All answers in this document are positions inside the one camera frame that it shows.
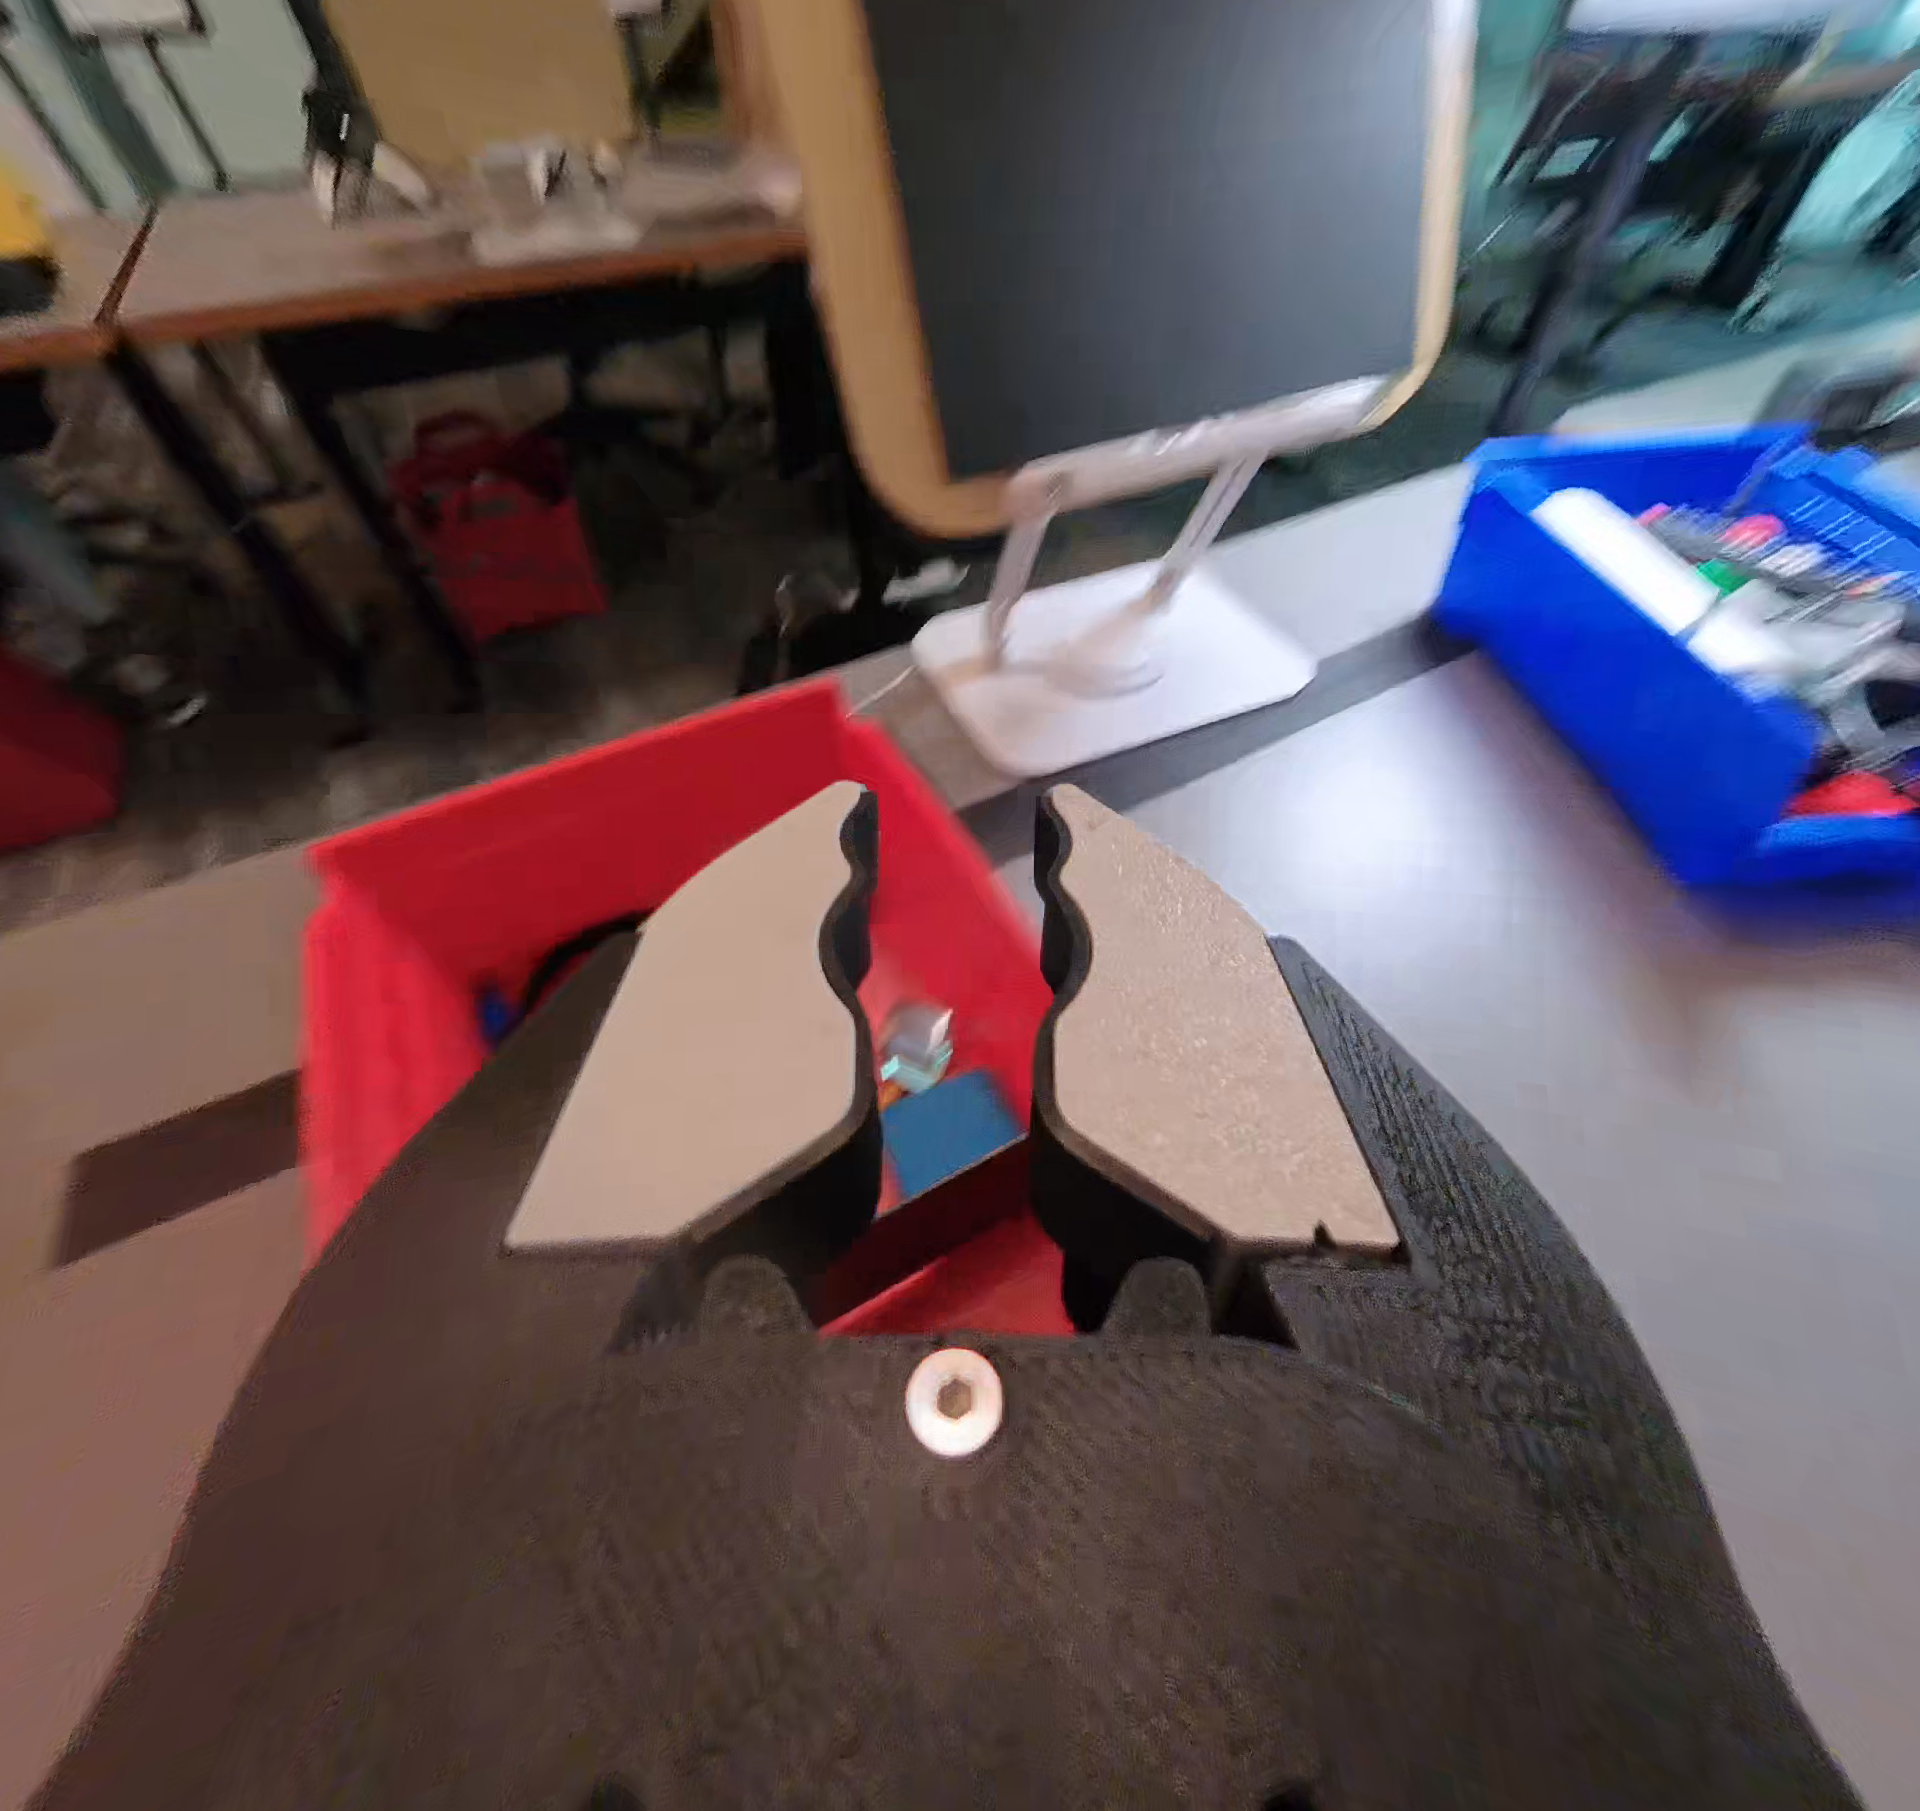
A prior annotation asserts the blue plastic bin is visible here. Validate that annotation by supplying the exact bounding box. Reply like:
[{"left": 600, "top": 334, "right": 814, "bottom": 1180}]
[{"left": 1430, "top": 420, "right": 1920, "bottom": 895}]

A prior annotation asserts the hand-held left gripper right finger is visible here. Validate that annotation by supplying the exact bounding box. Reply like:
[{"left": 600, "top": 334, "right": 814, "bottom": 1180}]
[{"left": 1029, "top": 781, "right": 1406, "bottom": 1338}]

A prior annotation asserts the black panel on white stand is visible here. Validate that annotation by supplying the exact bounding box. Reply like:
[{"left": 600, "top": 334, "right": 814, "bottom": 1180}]
[{"left": 716, "top": 0, "right": 1490, "bottom": 781}]

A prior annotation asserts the yellow plastic bin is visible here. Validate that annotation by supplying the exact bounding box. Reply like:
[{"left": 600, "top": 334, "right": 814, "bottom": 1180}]
[{"left": 0, "top": 164, "right": 67, "bottom": 316}]

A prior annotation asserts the blue flat box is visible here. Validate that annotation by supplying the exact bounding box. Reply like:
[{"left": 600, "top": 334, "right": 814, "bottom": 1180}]
[{"left": 876, "top": 1070, "right": 1035, "bottom": 1200}]

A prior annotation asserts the black tape strip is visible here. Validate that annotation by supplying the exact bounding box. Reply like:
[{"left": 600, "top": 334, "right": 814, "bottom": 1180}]
[
  {"left": 956, "top": 625, "right": 1479, "bottom": 827},
  {"left": 57, "top": 1074, "right": 305, "bottom": 1270}
]

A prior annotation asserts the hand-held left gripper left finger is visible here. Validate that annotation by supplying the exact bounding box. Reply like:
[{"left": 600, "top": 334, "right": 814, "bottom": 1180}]
[{"left": 502, "top": 780, "right": 883, "bottom": 1329}]

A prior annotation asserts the black looped cord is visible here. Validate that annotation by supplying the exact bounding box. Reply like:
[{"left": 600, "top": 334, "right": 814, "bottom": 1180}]
[{"left": 514, "top": 915, "right": 650, "bottom": 1021}]

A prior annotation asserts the red crate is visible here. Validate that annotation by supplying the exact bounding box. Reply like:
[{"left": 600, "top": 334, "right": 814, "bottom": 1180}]
[{"left": 0, "top": 652, "right": 133, "bottom": 855}]

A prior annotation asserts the pile of coloured pens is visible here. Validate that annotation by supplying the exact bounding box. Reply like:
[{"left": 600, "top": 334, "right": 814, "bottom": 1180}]
[{"left": 1636, "top": 483, "right": 1920, "bottom": 617}]

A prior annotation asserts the wooden-top table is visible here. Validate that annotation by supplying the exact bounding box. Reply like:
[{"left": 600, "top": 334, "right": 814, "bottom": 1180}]
[{"left": 114, "top": 176, "right": 820, "bottom": 705}]

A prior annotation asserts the clear acrylic cube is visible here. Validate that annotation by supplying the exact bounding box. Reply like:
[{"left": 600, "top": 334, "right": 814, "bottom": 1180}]
[{"left": 876, "top": 999, "right": 961, "bottom": 1107}]

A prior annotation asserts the red fabric bag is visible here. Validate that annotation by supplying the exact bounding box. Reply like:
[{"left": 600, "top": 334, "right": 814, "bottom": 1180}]
[{"left": 392, "top": 410, "right": 612, "bottom": 645}]

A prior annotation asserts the red plastic bin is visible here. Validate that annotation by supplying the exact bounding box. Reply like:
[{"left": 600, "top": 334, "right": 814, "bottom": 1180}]
[{"left": 298, "top": 679, "right": 1086, "bottom": 1344}]

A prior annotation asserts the tan backed board on stand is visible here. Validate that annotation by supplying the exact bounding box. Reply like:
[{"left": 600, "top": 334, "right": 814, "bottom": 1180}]
[{"left": 318, "top": 0, "right": 644, "bottom": 268}]

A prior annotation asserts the white roll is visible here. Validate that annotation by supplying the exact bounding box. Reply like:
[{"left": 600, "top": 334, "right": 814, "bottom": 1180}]
[{"left": 1526, "top": 486, "right": 1729, "bottom": 639}]

